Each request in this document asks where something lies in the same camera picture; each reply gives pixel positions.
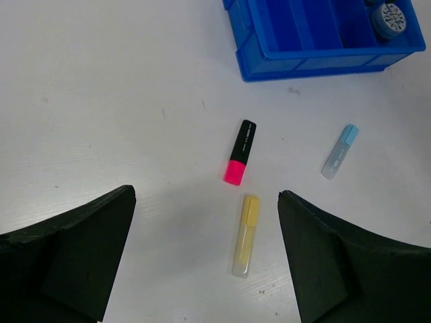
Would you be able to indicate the pink highlighter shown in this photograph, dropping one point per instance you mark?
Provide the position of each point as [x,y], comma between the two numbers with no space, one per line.
[241,150]

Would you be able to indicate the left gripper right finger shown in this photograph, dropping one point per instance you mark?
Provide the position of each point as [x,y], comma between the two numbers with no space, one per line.
[343,273]

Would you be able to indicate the blue plastic divided bin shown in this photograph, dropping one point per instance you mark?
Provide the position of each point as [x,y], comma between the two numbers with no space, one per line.
[297,39]

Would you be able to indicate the yellow highlighter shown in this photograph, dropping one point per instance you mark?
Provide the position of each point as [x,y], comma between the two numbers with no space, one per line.
[246,234]

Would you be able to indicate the light blue highlighter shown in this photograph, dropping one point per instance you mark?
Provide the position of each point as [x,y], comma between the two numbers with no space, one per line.
[339,151]

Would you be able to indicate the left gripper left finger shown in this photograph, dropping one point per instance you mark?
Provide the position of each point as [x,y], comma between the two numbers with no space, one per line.
[63,269]

